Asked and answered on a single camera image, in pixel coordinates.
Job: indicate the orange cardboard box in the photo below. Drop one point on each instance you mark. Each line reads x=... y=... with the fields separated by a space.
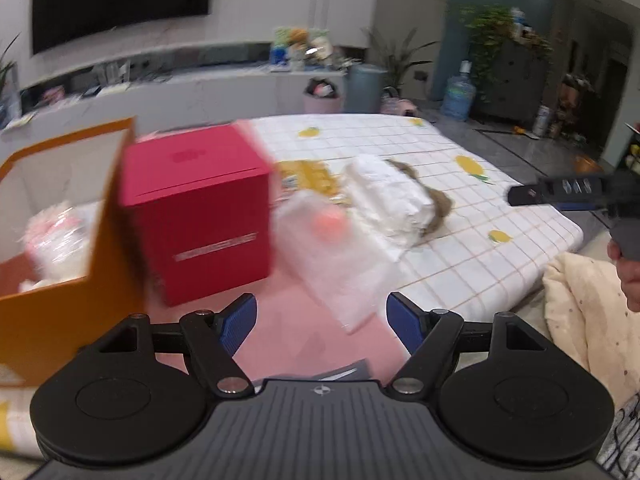
x=55 y=330

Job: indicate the potted snake plant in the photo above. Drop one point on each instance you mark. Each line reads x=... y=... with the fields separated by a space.
x=400 y=65

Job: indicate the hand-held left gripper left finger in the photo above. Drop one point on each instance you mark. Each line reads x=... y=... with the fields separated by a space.
x=237 y=325

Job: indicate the orange bowl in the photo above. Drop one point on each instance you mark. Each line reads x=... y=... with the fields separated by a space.
x=586 y=165

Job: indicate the dark cabinet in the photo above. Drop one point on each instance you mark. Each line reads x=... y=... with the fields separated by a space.
x=517 y=85

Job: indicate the pink bin with black bag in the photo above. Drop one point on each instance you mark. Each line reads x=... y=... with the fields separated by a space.
x=322 y=100

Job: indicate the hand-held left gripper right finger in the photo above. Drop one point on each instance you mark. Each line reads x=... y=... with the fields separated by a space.
x=407 y=327

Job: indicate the white plastic bag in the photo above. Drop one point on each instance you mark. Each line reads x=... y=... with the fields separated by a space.
x=390 y=200

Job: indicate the black wall television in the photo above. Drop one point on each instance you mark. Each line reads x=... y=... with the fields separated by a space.
x=120 y=0

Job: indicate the small pink basket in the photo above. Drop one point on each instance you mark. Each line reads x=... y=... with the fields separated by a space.
x=397 y=105

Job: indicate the brown plush toy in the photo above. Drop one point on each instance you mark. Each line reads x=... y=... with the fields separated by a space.
x=440 y=205

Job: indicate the white bottle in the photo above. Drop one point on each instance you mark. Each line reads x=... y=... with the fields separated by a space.
x=541 y=121

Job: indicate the blue water jug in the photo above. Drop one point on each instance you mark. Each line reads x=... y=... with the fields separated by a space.
x=457 y=95

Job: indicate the person's right hand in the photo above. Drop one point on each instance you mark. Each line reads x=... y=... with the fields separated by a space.
x=631 y=280

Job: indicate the yellow printed pouch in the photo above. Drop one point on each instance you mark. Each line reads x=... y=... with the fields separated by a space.
x=312 y=180

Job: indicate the grey trash can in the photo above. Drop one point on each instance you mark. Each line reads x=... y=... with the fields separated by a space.
x=367 y=89

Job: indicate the clear bag of white flowers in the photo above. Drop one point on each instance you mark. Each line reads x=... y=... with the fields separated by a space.
x=55 y=265

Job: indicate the clear bag with pink item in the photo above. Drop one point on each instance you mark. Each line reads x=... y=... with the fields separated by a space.
x=340 y=270

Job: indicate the leafy plant on cabinet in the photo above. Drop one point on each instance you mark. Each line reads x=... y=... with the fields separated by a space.
x=487 y=30

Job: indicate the teddy bear in white pot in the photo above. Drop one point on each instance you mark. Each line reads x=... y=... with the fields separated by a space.
x=299 y=39

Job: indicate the white tv console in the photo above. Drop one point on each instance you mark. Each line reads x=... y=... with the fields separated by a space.
x=200 y=95

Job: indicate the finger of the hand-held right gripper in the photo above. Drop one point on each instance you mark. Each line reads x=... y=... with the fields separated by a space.
x=550 y=191

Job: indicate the person's printed clothing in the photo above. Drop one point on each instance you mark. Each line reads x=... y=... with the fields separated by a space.
x=622 y=440

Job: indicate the red cube box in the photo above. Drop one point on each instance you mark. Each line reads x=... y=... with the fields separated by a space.
x=200 y=220

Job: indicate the cream quilt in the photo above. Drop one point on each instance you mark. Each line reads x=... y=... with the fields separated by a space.
x=585 y=320

